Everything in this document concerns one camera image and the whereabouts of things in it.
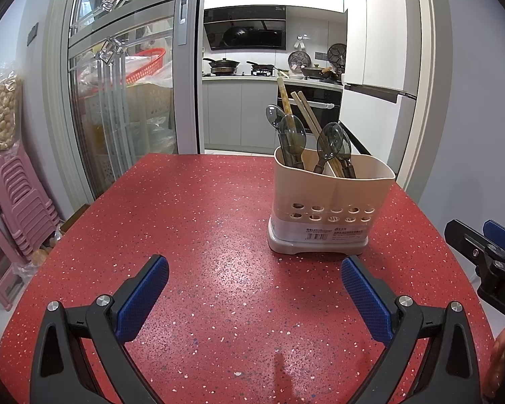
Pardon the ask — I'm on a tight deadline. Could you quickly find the brown wooden chopstick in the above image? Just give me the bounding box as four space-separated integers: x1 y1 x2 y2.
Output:
298 90 326 135
290 91 323 144

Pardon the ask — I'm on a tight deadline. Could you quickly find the round dark trivet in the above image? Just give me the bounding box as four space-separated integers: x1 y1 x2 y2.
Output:
327 43 348 66

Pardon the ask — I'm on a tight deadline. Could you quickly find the person's right hand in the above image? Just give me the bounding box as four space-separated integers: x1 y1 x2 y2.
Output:
489 323 505 384

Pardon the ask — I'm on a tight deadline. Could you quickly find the clear bag of potatoes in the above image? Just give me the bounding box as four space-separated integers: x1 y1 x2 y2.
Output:
31 223 62 267

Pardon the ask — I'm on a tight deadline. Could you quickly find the white refrigerator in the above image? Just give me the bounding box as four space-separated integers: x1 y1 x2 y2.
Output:
343 0 420 186

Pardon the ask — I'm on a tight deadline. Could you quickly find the stack of pink stools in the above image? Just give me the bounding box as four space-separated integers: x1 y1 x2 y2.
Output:
0 145 62 262

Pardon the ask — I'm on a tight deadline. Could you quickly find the red plastic basket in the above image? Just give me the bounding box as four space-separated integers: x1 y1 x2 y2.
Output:
123 48 168 86

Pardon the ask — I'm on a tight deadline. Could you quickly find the black range hood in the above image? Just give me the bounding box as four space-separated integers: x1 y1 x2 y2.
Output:
203 6 287 52

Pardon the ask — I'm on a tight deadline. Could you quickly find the glass sliding door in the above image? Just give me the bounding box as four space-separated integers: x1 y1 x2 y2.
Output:
46 0 203 199

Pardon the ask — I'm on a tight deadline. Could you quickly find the black wok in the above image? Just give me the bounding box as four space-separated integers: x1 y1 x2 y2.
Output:
203 57 241 75

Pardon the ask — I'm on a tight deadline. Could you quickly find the beige plastic cutlery holder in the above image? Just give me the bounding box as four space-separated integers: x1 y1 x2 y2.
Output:
267 146 396 257

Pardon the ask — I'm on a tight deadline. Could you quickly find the clear bag of round nuts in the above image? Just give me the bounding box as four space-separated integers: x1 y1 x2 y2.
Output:
0 65 25 155

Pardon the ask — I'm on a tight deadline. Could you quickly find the black built-in oven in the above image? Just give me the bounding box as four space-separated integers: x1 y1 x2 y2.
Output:
276 84 344 134

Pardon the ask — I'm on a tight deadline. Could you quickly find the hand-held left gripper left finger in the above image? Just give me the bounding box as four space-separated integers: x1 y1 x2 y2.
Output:
29 254 170 404

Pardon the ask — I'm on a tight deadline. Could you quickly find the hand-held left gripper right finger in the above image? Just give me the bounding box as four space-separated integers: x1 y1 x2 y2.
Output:
340 255 481 404

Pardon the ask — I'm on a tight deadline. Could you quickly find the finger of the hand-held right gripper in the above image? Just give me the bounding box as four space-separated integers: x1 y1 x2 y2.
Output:
482 220 505 258
444 218 500 275

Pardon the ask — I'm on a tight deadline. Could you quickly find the dark cooking pot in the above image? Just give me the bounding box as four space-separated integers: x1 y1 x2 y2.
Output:
301 65 334 80

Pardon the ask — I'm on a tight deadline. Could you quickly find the dark translucent plastic spoon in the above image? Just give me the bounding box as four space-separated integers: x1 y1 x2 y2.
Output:
336 131 358 179
265 104 288 154
313 121 344 175
279 113 309 171

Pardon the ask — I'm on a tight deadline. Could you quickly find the grey kitchen cabinet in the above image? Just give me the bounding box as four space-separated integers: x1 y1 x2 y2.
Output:
202 75 344 150

